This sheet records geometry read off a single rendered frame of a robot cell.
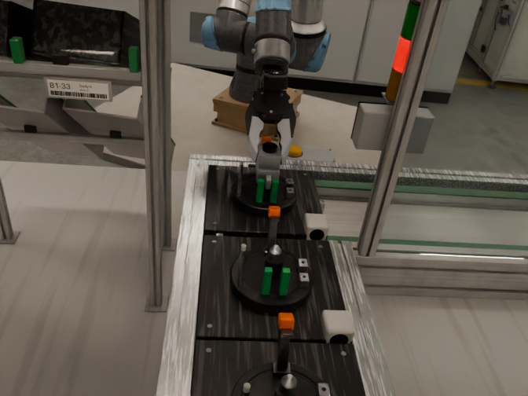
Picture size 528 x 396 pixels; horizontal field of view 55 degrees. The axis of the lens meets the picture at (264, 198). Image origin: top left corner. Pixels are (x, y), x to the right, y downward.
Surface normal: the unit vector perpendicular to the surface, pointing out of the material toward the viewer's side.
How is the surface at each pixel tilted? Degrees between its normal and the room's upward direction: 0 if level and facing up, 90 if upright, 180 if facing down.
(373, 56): 90
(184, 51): 90
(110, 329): 0
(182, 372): 0
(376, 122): 90
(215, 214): 0
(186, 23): 90
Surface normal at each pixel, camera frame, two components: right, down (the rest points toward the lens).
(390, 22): -0.02, 0.57
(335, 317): 0.10, -0.82
